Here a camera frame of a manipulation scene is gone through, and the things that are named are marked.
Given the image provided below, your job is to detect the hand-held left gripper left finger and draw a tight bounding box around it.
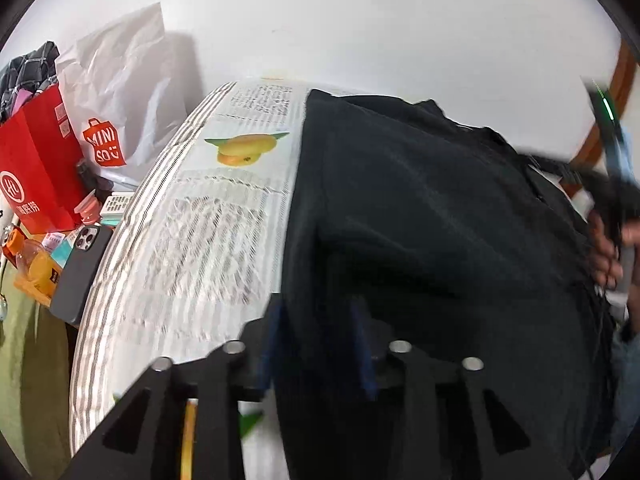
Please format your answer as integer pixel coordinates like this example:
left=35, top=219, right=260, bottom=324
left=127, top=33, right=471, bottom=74
left=60, top=299, right=287, bottom=480

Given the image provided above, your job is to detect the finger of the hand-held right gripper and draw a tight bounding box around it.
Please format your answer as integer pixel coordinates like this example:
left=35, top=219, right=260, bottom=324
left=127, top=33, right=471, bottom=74
left=526, top=155, right=598, bottom=192

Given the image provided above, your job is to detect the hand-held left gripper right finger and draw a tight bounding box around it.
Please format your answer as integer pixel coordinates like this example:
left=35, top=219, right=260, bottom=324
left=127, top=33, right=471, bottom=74
left=349, top=296, right=576, bottom=480

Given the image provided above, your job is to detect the black garment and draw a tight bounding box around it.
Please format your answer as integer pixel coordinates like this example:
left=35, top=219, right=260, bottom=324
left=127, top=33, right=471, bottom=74
left=274, top=88, right=622, bottom=480

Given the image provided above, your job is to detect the person's right forearm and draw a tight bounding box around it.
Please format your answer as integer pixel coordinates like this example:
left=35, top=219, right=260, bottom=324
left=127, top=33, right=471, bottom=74
left=611, top=322, right=640, bottom=457

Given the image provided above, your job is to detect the person's right hand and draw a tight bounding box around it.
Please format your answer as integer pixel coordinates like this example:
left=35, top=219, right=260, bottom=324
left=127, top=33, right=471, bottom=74
left=586, top=211, right=640, bottom=292

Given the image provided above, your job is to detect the brown wooden door trim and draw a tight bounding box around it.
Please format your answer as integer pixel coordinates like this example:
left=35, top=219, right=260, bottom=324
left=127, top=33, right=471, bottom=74
left=574, top=39, right=637, bottom=167

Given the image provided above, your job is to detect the fruit print tablecloth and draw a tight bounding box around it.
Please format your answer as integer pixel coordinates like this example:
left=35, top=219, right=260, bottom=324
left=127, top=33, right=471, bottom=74
left=69, top=78, right=312, bottom=480

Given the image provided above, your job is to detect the smartphone in dark case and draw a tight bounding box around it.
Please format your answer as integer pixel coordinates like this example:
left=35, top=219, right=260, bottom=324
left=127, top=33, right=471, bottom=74
left=50, top=224, right=114, bottom=326

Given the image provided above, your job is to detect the white ribbed small box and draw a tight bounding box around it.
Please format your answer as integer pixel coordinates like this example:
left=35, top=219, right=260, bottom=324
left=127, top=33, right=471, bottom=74
left=100, top=192, right=134, bottom=217

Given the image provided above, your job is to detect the pink capped small bottle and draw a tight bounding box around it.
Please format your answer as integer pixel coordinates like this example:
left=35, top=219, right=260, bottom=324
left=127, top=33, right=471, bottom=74
left=74, top=190, right=104, bottom=224

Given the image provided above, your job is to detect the olive green cloth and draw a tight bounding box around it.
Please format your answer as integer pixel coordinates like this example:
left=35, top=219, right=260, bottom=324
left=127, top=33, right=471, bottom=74
left=0, top=260, right=77, bottom=476

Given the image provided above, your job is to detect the orange drink bottle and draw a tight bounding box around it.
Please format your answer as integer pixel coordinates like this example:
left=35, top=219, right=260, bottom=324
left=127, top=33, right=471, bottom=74
left=2, top=229, right=64, bottom=297

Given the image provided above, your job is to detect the small black object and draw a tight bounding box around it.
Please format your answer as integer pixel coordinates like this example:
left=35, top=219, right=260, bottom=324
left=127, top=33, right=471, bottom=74
left=76, top=159, right=110, bottom=192

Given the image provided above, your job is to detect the red paper bag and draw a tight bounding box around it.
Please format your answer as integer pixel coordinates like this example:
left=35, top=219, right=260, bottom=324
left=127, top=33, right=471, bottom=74
left=0, top=85, right=89, bottom=233

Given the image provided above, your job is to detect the white Miniso paper bag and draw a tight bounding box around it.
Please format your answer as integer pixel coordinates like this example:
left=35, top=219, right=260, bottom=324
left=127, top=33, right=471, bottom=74
left=55, top=2, right=202, bottom=187

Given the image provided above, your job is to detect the dark plaid cloth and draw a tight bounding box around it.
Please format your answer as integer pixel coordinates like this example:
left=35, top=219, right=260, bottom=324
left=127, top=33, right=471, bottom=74
left=0, top=41, right=61, bottom=122

